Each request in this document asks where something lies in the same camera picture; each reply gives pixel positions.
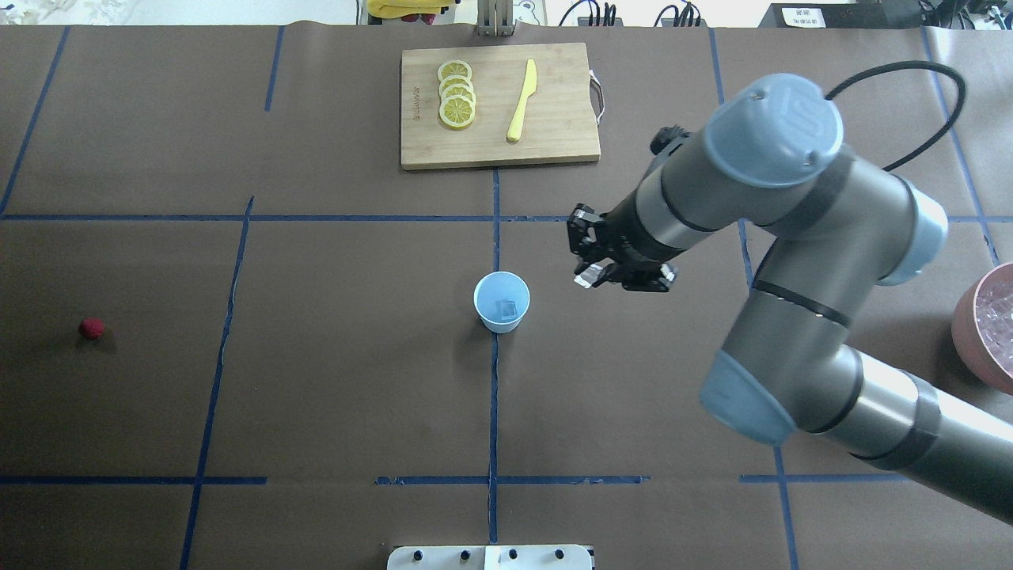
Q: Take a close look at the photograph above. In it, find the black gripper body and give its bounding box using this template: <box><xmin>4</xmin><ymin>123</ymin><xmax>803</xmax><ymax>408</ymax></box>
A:
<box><xmin>567</xmin><ymin>203</ymin><xmax>679</xmax><ymax>293</ymax></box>

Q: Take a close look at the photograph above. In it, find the clear ice cube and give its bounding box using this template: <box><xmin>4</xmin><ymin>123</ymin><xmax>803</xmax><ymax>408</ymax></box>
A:
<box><xmin>495</xmin><ymin>298</ymin><xmax>521</xmax><ymax>322</ymax></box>

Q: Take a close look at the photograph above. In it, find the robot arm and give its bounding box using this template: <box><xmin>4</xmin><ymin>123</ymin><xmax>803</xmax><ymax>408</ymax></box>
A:
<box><xmin>567</xmin><ymin>74</ymin><xmax>1012</xmax><ymax>523</ymax></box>

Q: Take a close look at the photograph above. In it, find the light blue cup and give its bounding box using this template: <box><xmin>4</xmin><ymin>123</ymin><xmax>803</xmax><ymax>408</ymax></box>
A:
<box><xmin>472</xmin><ymin>271</ymin><xmax>531</xmax><ymax>333</ymax></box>

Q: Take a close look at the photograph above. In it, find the pink bowl of ice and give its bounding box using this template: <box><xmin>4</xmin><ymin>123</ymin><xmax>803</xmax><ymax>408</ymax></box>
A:
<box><xmin>950</xmin><ymin>263</ymin><xmax>1012</xmax><ymax>394</ymax></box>

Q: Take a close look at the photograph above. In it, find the bamboo cutting board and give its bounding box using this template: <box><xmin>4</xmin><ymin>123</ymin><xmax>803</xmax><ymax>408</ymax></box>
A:
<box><xmin>400</xmin><ymin>43</ymin><xmax>601</xmax><ymax>172</ymax></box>

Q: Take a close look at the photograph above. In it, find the yellow plastic knife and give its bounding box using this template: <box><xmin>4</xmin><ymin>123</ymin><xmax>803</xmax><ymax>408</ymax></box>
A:
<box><xmin>507</xmin><ymin>59</ymin><xmax>538</xmax><ymax>143</ymax></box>

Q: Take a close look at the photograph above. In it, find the lemon slice front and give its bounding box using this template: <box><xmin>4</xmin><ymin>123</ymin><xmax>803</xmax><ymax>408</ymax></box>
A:
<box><xmin>438</xmin><ymin>95</ymin><xmax>476</xmax><ymax>131</ymax></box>

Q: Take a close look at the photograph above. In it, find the lemon slice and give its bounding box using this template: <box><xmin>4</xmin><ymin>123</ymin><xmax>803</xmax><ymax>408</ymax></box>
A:
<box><xmin>437</xmin><ymin>60</ymin><xmax>472</xmax><ymax>81</ymax></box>
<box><xmin>440</xmin><ymin>74</ymin><xmax>474</xmax><ymax>93</ymax></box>
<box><xmin>438</xmin><ymin>95</ymin><xmax>476</xmax><ymax>131</ymax></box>
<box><xmin>441</xmin><ymin>83</ymin><xmax>476</xmax><ymax>102</ymax></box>

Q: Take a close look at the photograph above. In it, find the lemon slice back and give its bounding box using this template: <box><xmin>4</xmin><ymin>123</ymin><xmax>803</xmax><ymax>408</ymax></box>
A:
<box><xmin>437</xmin><ymin>60</ymin><xmax>472</xmax><ymax>81</ymax></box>

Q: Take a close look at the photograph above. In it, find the yellow cloth bag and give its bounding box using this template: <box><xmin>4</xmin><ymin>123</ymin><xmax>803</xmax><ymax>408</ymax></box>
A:
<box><xmin>366</xmin><ymin>0</ymin><xmax>460</xmax><ymax>21</ymax></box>

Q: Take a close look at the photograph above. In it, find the black box with label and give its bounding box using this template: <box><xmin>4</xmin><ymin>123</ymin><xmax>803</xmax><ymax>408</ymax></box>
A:
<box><xmin>757</xmin><ymin>1</ymin><xmax>924</xmax><ymax>29</ymax></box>

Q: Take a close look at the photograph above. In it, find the red strawberry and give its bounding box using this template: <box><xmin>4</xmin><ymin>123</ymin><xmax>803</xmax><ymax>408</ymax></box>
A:
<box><xmin>78</xmin><ymin>317</ymin><xmax>106</xmax><ymax>340</ymax></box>

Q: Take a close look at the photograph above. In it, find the aluminium frame post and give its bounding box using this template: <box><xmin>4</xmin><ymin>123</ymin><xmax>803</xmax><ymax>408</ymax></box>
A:
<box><xmin>476</xmin><ymin>0</ymin><xmax>516</xmax><ymax>37</ymax></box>

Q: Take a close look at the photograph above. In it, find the white mount base plate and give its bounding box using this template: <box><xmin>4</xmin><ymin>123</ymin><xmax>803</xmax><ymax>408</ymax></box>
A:
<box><xmin>386</xmin><ymin>544</ymin><xmax>597</xmax><ymax>569</ymax></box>

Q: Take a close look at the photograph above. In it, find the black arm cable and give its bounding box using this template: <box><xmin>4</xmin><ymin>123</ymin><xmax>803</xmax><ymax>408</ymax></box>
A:
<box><xmin>825</xmin><ymin>61</ymin><xmax>968</xmax><ymax>173</ymax></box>

